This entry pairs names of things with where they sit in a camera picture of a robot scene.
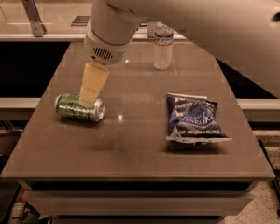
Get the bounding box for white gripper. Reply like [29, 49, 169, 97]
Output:
[79, 22, 131, 107]

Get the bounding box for green soda can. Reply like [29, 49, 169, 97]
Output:
[54, 93, 105, 122]

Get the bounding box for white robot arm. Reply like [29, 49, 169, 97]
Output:
[84, 0, 280, 99]

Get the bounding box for can on floor shelf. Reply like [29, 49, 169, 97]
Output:
[7, 202, 27, 224]

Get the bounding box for clear plastic water bottle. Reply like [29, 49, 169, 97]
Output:
[154, 21, 174, 70]

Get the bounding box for blue chip bag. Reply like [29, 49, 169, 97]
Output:
[166, 93, 231, 144]

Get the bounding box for grey table drawer unit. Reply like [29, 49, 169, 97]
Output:
[24, 189, 253, 224]

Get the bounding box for black table leg caster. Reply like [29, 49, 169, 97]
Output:
[257, 138, 280, 219]

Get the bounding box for left metal glass bracket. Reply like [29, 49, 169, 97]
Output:
[21, 0, 47, 37]

